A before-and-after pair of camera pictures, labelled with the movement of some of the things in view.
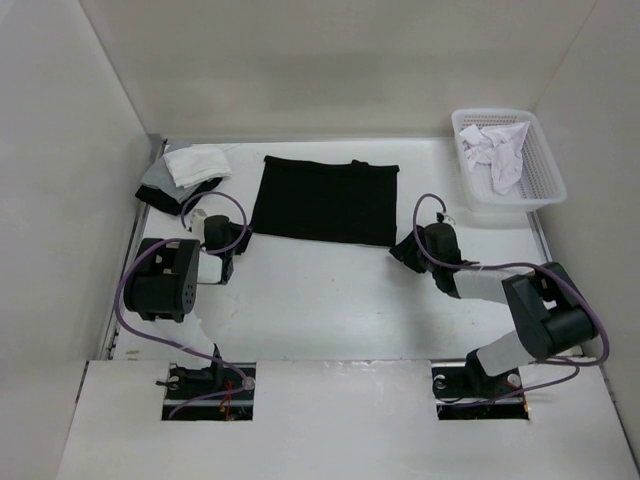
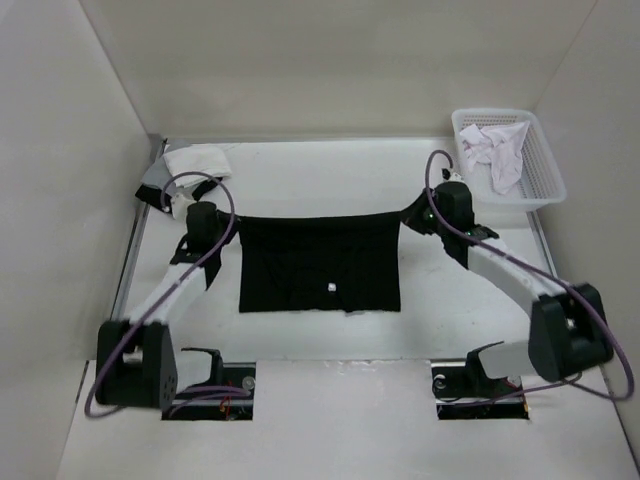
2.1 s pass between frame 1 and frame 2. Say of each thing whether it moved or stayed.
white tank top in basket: stayed
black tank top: moved
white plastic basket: stayed
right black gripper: moved
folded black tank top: stayed
